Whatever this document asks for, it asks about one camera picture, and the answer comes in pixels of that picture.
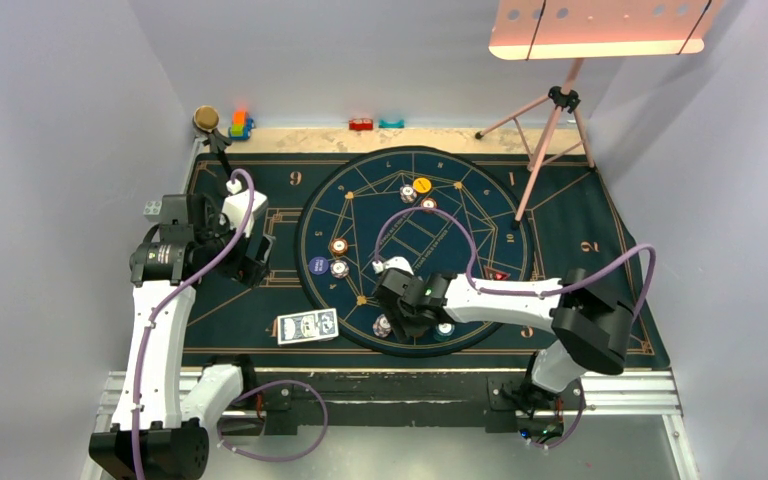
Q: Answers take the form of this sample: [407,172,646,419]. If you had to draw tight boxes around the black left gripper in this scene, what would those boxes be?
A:
[195,205,272,287]

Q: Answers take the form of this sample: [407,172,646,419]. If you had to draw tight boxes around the pink white chip stack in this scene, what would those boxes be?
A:
[372,315,393,339]

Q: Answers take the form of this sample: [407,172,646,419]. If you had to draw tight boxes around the teal chip stack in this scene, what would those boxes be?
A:
[433,323,455,342]

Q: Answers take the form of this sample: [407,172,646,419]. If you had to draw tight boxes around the purple small blind button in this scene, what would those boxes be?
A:
[307,256,330,275]

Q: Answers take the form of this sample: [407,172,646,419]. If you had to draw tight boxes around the black red all-in triangle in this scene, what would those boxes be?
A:
[484,267,510,281]

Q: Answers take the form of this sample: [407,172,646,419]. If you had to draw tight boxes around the orange poker chip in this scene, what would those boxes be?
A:
[420,197,437,213]
[329,237,350,258]

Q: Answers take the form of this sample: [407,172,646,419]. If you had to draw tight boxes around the yellow big blind button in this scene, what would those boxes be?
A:
[412,177,433,194]

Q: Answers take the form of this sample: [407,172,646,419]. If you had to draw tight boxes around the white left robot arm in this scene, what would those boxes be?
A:
[89,190,275,479]

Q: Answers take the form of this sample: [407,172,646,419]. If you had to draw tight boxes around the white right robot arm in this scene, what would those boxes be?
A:
[373,267,634,407]

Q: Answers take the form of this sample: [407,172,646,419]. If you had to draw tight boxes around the blue playing card deck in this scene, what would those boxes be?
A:
[276,308,339,346]

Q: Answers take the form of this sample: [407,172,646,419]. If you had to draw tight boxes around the round blue poker mat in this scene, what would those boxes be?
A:
[295,147,537,358]

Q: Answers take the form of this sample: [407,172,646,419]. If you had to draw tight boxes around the grey lego brick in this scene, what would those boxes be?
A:
[143,200,162,223]

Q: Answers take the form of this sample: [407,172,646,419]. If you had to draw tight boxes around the orange green blue toy blocks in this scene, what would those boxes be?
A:
[228,109,255,141]

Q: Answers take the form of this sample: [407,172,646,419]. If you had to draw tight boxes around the round brown knob stand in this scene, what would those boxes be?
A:
[192,105,233,179]

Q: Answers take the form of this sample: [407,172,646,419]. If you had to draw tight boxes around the red toy block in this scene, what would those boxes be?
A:
[348,117,375,131]

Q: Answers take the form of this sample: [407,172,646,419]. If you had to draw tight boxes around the rectangular dark green poker mat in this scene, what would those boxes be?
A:
[183,153,634,369]

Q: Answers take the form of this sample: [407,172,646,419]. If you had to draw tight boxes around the teal toy block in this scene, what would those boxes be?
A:
[378,118,405,129]

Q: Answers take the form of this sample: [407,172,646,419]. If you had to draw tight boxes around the pink music stand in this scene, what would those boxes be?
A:
[475,0,724,226]

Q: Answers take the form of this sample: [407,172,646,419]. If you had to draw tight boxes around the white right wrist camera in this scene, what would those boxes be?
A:
[372,256,414,275]

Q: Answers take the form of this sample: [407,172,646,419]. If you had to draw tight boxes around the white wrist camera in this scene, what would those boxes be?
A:
[221,179,269,237]
[372,256,414,275]

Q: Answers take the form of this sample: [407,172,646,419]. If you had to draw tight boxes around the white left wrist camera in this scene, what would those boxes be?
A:
[221,179,269,237]

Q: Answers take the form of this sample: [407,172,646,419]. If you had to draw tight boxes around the aluminium frame rail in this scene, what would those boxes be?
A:
[79,368,700,480]

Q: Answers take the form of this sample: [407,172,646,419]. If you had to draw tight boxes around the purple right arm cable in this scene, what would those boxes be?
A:
[373,206,658,452]

